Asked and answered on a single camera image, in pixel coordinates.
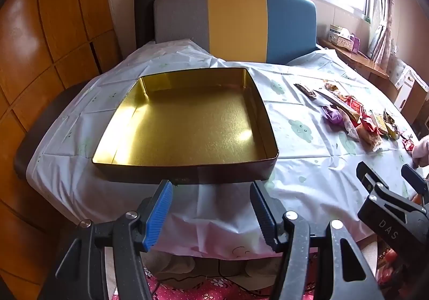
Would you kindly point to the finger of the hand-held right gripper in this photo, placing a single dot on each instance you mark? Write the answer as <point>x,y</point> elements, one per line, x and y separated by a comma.
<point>414,177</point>
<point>385,209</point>

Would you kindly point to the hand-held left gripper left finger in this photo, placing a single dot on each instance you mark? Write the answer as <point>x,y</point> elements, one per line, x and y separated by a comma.
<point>159,216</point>

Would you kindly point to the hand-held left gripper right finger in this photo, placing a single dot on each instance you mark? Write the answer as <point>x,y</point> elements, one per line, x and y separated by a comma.
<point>263,216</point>

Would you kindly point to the dark red foil packet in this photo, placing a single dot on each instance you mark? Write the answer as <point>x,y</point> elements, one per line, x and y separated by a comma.
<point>407,144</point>

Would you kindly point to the gold square tin box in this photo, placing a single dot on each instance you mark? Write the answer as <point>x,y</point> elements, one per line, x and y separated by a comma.
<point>187,126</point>

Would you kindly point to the person's right forearm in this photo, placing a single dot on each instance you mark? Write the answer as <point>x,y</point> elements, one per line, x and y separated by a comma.
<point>421,152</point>

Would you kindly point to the grey cloth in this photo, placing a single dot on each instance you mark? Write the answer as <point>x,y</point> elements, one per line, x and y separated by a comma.
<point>174,268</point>

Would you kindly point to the rice puff bar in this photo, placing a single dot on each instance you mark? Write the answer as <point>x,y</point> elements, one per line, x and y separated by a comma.
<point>368,137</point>

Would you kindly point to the pale cloud-print tablecloth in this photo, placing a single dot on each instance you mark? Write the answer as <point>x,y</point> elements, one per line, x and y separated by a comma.
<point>301,159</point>

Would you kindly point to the pink floral cloth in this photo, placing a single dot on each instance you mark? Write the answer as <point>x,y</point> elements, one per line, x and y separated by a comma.
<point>207,288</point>

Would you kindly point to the pile of assorted snack packets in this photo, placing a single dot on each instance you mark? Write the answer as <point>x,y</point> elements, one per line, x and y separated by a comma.
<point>352,107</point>

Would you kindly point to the purple snack packet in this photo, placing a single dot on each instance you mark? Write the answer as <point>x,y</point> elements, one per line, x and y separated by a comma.
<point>331,116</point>

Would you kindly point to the white patterned bag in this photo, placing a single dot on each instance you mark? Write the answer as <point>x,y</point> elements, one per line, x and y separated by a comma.
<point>400,72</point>

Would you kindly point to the wooden side desk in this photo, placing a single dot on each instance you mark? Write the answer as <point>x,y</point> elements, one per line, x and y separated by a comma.
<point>362,60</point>

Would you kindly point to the brown slim snack bar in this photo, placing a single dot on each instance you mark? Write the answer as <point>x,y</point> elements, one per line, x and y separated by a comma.
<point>305,89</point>

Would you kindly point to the purple bag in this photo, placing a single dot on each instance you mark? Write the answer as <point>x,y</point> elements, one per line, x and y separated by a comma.
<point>356,44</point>

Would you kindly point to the woven tissue box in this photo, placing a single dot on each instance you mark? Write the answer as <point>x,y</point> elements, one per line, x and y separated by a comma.
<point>346,42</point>

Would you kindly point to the pink curtain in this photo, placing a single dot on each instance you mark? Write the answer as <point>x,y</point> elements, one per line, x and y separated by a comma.
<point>385,18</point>

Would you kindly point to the white box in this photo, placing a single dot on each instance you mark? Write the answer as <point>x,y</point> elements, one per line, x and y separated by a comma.
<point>337,31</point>

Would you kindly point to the grey yellow blue chair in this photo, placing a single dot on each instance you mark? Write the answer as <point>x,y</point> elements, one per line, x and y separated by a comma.
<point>234,18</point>

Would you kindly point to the black rolled mat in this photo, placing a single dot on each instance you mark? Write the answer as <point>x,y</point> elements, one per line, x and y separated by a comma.
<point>144,15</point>

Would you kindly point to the wooden wardrobe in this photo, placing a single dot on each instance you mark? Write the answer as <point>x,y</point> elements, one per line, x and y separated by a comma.
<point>50,18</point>

